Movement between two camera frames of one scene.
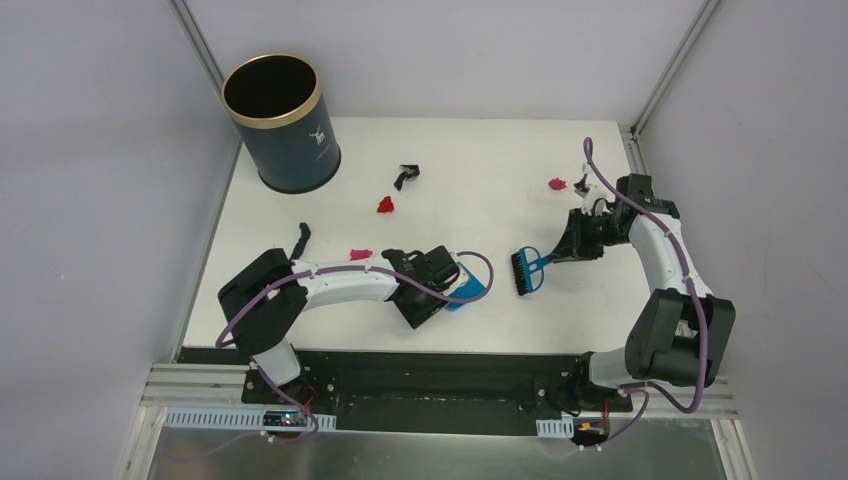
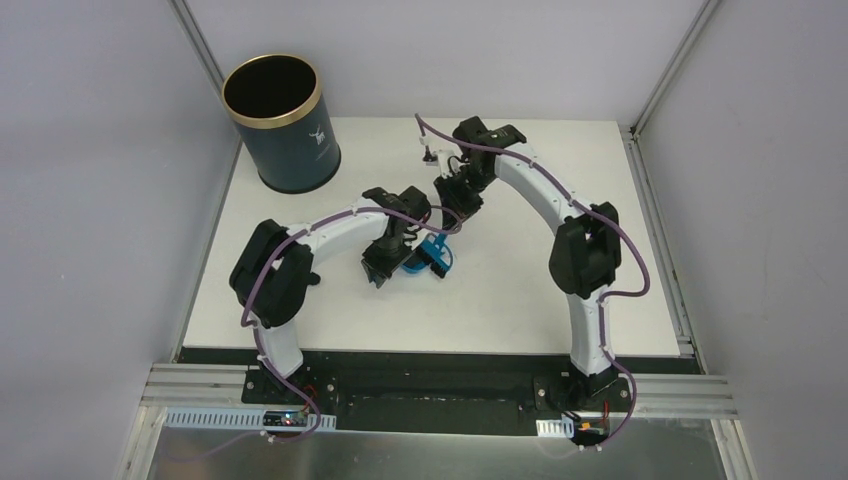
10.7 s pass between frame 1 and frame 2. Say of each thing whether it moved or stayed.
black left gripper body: moved
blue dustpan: moved
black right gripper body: moved
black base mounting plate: stayed
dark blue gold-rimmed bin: stayed
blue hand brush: moved
